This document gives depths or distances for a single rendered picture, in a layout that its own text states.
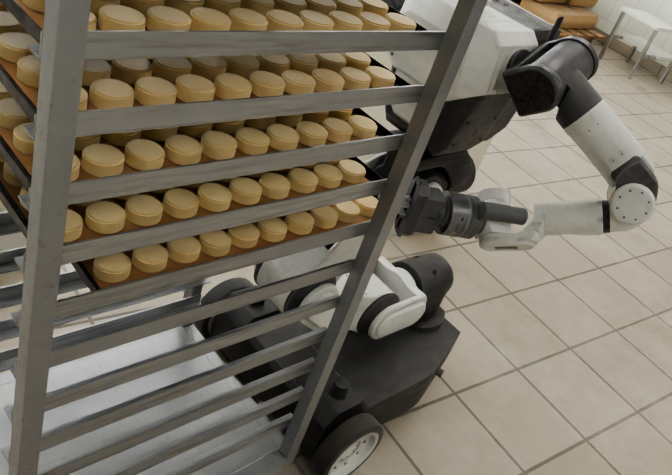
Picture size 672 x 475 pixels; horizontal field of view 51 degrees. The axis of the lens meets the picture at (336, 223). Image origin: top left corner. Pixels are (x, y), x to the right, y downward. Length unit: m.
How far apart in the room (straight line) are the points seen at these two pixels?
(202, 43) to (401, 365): 1.32
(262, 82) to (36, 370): 0.47
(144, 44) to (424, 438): 1.52
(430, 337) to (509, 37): 0.97
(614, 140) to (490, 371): 1.16
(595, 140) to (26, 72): 0.98
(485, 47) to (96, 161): 0.81
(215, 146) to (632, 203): 0.79
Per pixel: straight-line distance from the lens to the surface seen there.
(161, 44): 0.81
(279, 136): 1.05
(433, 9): 1.50
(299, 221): 1.21
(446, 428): 2.13
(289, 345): 1.37
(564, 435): 2.34
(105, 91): 0.86
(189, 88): 0.91
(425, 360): 2.03
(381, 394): 1.87
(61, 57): 0.73
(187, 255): 1.07
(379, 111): 2.76
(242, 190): 1.07
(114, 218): 0.96
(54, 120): 0.76
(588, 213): 1.44
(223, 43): 0.85
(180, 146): 0.96
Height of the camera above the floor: 1.45
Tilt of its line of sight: 32 degrees down
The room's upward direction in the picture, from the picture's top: 20 degrees clockwise
